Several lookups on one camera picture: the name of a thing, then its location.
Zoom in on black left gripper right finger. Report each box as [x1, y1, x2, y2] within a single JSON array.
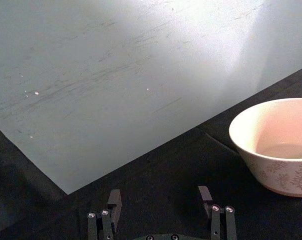
[[198, 185, 238, 240]]

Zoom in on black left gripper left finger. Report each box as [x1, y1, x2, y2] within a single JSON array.
[[87, 188, 122, 240]]

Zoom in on black table cloth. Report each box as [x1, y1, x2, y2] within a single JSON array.
[[0, 64, 302, 240]]

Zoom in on cream bowl with leaf pattern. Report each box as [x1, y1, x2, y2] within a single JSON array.
[[229, 97, 302, 198]]

